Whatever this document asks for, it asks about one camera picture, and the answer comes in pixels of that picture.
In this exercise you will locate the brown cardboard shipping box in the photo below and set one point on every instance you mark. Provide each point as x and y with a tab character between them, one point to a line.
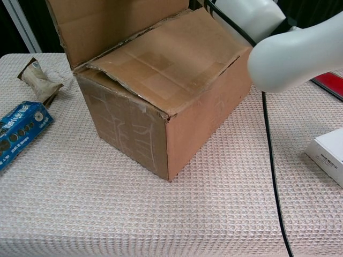
187	134

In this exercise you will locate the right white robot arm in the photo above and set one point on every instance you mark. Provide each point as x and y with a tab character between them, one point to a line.
281	53

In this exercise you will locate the blue cookie box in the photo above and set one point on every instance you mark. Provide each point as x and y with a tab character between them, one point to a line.
21	128

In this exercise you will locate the white box with blue stripe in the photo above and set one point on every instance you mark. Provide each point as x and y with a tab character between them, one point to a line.
329	150

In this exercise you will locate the beige waffle tablecloth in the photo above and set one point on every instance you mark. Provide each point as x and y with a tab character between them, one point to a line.
214	214

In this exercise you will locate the brown beige snack wrapper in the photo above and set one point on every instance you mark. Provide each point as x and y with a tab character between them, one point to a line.
37	80

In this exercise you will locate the red flat case black rim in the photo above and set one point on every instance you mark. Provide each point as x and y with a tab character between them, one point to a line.
331	83

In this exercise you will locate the dark green curtain panel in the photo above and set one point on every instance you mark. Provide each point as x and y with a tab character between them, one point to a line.
313	10
43	24
6	29

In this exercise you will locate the white partition frame post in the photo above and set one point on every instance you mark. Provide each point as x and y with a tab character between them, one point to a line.
25	29

